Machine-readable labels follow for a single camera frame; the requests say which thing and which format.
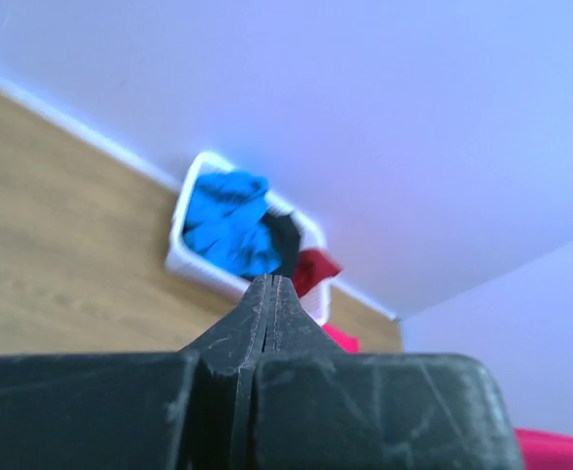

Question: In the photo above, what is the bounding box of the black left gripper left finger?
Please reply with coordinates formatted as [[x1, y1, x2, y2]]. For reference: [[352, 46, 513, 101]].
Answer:
[[179, 275, 272, 377]]

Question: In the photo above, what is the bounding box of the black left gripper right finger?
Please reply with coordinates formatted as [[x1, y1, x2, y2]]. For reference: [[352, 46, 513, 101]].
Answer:
[[263, 275, 344, 355]]

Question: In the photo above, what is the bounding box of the pink red t shirt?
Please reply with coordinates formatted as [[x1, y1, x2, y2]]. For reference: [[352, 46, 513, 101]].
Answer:
[[322, 322, 573, 470]]

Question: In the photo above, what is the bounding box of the dark red t shirt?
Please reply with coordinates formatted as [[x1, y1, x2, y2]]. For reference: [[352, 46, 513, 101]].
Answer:
[[292, 249, 342, 298]]

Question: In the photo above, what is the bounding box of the white plastic basket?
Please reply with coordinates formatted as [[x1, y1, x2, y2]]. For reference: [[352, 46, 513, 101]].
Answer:
[[165, 152, 327, 302]]

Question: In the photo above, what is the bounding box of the black t shirt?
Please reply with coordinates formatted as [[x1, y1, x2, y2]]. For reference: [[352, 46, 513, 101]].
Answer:
[[263, 212, 302, 278]]

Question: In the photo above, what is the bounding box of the blue t shirt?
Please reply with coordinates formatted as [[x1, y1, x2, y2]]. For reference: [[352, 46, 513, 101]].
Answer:
[[182, 171, 281, 278]]

